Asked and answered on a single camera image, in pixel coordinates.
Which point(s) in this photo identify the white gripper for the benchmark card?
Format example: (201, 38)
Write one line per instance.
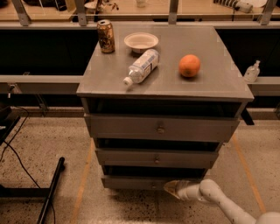
(184, 192)

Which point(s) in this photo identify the grey bottom drawer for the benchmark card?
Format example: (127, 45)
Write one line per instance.
(146, 178)

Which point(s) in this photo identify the grey drawer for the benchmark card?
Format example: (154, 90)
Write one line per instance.
(157, 158)
(155, 127)
(146, 178)

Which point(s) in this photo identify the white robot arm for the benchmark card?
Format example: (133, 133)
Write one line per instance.
(208, 192)

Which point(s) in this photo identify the grey top drawer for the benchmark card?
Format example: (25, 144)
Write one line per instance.
(155, 127)

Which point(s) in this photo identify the grey middle drawer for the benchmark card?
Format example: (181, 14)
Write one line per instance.
(157, 158)

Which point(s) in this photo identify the grey wooden drawer cabinet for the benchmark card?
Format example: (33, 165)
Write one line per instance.
(217, 90)

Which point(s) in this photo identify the orange fruit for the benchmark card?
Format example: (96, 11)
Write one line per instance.
(189, 65)

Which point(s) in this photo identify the black stand leg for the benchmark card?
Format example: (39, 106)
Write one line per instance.
(46, 194)

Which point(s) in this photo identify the clear plastic water bottle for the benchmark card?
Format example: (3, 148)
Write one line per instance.
(142, 67)

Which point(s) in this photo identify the clear hand sanitizer bottle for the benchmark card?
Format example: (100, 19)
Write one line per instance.
(252, 72)

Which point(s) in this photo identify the white shallow bowl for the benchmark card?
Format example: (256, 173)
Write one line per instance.
(139, 42)

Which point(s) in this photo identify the gold soda can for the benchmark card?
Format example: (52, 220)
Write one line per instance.
(106, 36)

